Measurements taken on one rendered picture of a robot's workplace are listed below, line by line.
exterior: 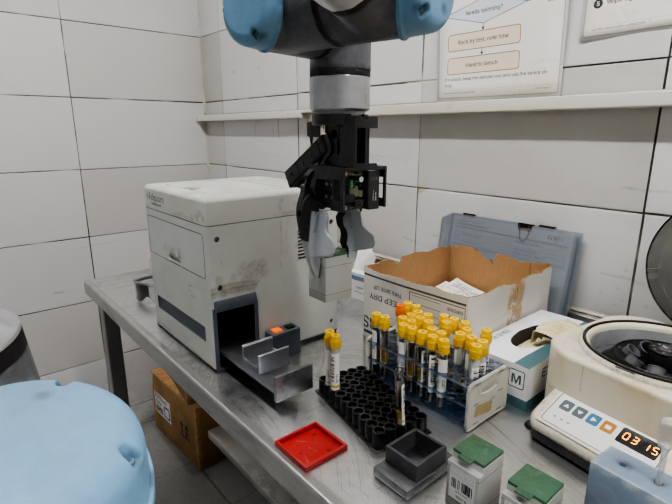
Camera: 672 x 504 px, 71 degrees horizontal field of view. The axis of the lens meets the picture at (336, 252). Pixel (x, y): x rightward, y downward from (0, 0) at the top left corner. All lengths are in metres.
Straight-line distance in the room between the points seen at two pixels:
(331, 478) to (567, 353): 0.35
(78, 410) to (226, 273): 0.53
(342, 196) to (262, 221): 0.29
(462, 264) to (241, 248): 0.53
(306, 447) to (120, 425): 0.41
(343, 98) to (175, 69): 1.65
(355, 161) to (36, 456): 0.43
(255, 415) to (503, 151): 0.74
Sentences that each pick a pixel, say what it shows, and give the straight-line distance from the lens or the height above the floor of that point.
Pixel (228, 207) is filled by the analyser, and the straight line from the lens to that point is 0.79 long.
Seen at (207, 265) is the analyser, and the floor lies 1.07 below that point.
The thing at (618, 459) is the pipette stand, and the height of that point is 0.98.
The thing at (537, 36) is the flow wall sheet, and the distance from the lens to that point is 1.09.
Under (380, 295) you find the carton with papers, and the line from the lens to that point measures 0.91.
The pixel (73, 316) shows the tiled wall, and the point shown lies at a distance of 2.16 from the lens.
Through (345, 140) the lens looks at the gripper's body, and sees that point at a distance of 0.58.
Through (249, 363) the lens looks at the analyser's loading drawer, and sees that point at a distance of 0.78.
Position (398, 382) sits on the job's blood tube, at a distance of 0.64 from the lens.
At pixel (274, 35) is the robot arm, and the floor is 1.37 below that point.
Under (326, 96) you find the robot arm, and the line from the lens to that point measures 0.59.
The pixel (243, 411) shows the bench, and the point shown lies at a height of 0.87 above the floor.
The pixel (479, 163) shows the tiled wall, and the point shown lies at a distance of 1.15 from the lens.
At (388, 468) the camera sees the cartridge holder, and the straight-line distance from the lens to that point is 0.62.
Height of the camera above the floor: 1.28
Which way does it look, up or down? 14 degrees down
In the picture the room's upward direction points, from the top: straight up
